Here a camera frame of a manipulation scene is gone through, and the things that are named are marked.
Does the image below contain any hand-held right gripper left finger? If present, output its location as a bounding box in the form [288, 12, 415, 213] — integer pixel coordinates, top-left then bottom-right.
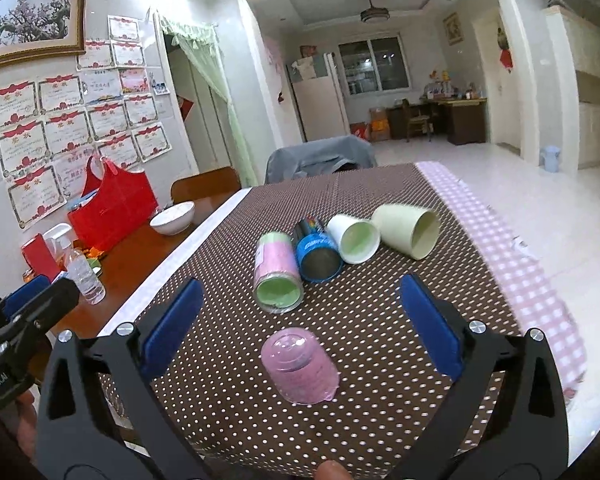
[34, 277, 216, 480]

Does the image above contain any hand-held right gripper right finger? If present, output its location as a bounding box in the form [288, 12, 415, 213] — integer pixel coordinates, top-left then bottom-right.
[394, 274, 570, 480]

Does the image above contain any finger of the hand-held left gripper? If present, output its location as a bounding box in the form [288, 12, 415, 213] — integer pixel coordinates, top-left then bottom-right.
[0, 274, 53, 333]
[7, 277, 82, 357]

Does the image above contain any pale green cup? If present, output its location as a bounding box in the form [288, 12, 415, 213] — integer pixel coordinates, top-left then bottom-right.
[371, 204, 441, 261]

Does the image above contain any pink and green cup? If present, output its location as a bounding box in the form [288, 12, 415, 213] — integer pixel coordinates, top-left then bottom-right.
[252, 231, 305, 314]

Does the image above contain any white cup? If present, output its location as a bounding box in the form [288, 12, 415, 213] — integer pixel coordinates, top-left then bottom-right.
[326, 213, 381, 265]

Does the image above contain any clear pink plastic cup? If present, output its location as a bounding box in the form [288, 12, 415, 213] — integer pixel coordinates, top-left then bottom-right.
[260, 326, 341, 406]

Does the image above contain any blue printed cup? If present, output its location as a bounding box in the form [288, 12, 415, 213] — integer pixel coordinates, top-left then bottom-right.
[293, 217, 344, 283]

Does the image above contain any person's left hand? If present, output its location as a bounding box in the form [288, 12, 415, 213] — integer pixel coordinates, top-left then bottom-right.
[0, 389, 42, 467]

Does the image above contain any person's right hand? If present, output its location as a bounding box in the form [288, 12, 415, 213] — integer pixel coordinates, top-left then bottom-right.
[314, 460, 352, 480]

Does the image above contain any red box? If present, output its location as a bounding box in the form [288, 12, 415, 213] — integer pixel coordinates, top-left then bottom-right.
[21, 234, 62, 282]

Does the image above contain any clear water bottle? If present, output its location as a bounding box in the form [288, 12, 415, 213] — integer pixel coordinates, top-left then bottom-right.
[62, 247, 106, 305]

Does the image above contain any white spray bottle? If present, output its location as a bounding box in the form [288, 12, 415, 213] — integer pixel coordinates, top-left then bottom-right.
[44, 223, 74, 272]

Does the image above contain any brown polka-dot tablecloth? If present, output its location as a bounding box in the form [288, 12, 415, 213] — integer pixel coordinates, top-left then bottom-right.
[97, 162, 523, 480]

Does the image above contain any red tote bag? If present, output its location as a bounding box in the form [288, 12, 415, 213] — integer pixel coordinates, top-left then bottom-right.
[67, 156, 160, 253]

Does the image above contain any white bowl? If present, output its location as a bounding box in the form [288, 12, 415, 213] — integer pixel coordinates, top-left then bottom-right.
[149, 201, 197, 236]

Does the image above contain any pink checked tablecloth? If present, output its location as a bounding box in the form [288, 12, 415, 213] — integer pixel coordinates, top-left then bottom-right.
[414, 161, 589, 413]

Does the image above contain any grey jacket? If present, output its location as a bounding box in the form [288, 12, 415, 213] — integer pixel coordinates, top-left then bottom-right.
[265, 135, 379, 185]

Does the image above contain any dark wooden chair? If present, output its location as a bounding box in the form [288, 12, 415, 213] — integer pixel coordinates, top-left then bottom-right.
[401, 99, 434, 144]

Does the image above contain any dark wooden desk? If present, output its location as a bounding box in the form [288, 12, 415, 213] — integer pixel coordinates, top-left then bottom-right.
[386, 97, 489, 145]

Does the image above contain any cardboard box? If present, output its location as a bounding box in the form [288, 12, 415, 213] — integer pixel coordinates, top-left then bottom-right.
[369, 106, 392, 142]

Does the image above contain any white refrigerator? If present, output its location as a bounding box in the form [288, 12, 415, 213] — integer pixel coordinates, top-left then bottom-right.
[286, 51, 354, 144]

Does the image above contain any window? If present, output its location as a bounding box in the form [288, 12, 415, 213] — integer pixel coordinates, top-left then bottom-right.
[337, 36, 412, 97]

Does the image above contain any green door curtain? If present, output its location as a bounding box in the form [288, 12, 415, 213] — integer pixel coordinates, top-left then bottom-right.
[157, 14, 259, 189]

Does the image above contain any framed tree painting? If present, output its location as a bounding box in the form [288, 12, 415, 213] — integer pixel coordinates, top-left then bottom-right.
[0, 0, 89, 74]

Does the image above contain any white cabinet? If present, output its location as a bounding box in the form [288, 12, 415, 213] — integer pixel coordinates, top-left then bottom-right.
[544, 4, 600, 172]

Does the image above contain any ceiling fan lamp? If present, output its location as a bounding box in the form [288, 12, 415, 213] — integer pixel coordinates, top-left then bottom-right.
[358, 0, 392, 25]

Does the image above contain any group of wall certificates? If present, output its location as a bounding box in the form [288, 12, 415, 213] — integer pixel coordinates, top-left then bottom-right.
[0, 14, 174, 232]

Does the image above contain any red wall decoration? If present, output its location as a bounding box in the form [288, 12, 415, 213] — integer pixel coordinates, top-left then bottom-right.
[497, 27, 514, 69]

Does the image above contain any small framed wall picture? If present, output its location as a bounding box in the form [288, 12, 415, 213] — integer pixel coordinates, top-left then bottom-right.
[442, 12, 464, 46]

